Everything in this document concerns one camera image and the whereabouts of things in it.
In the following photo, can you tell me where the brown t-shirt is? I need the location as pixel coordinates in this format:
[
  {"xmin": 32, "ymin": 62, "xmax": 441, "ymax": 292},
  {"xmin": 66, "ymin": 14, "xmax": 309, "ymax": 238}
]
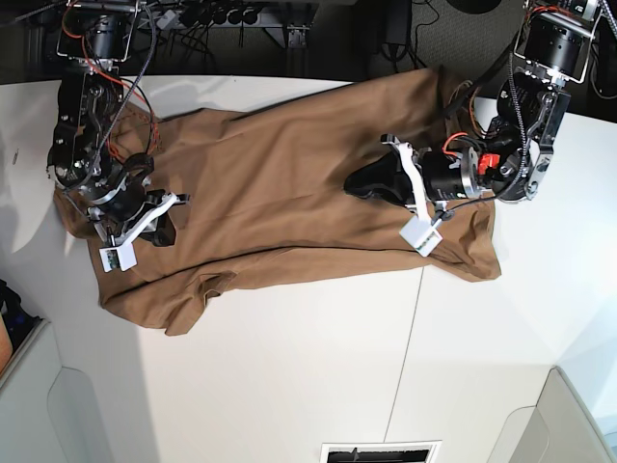
[{"xmin": 54, "ymin": 68, "xmax": 501, "ymax": 336}]

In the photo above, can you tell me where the white power strip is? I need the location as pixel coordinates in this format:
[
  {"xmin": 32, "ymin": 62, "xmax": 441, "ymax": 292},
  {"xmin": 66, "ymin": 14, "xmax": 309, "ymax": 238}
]
[{"xmin": 156, "ymin": 9, "xmax": 180, "ymax": 31}]

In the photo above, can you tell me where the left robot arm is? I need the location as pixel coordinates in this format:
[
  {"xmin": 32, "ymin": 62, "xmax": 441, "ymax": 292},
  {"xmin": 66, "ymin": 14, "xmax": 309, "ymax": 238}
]
[{"xmin": 343, "ymin": 1, "xmax": 616, "ymax": 227}]

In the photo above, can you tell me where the black power adapter box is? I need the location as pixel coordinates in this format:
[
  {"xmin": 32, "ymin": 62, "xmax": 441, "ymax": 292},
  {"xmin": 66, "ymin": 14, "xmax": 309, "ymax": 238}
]
[{"xmin": 383, "ymin": 0, "xmax": 413, "ymax": 46}]

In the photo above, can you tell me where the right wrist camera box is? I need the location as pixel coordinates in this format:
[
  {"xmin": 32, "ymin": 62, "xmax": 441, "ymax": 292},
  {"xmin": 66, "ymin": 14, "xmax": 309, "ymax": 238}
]
[{"xmin": 99, "ymin": 242, "xmax": 137, "ymax": 273}]

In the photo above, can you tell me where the white framed vent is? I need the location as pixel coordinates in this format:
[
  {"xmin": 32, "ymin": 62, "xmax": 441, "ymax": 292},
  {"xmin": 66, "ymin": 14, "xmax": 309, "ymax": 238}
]
[{"xmin": 319, "ymin": 441, "xmax": 443, "ymax": 463}]

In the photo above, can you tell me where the black power strip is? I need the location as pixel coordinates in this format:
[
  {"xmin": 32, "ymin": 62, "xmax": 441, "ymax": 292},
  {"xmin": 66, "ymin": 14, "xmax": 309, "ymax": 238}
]
[{"xmin": 177, "ymin": 1, "xmax": 284, "ymax": 27}]

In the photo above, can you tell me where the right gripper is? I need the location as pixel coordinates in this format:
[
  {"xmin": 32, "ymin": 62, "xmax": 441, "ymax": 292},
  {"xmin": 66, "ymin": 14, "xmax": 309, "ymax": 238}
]
[{"xmin": 88, "ymin": 185, "xmax": 176, "ymax": 246}]

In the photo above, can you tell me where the aluminium table leg post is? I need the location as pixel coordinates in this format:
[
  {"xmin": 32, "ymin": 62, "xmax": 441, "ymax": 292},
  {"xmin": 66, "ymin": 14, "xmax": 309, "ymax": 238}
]
[{"xmin": 283, "ymin": 25, "xmax": 309, "ymax": 78}]

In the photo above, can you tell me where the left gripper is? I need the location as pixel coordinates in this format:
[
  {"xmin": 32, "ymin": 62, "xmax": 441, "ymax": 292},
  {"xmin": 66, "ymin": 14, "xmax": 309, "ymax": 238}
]
[{"xmin": 344, "ymin": 133, "xmax": 482, "ymax": 226}]

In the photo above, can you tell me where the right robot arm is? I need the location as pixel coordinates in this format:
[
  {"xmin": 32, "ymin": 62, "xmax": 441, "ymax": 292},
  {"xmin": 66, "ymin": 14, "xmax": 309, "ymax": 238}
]
[{"xmin": 47, "ymin": 1, "xmax": 176, "ymax": 247}]

